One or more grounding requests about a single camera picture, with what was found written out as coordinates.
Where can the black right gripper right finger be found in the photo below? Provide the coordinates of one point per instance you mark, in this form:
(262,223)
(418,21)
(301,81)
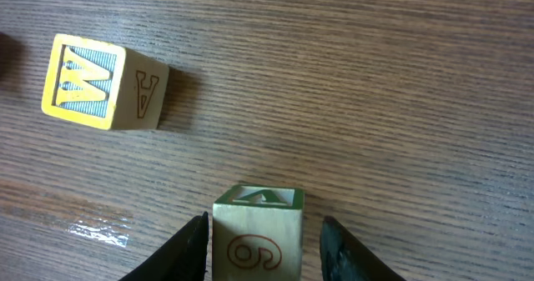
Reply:
(345,258)

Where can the yellow W letter block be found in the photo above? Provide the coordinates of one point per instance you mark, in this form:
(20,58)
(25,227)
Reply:
(102,85)

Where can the white red green block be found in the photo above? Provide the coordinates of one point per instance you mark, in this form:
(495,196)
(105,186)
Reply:
(258,234)

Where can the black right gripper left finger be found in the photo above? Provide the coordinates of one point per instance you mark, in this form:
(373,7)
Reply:
(182,258)

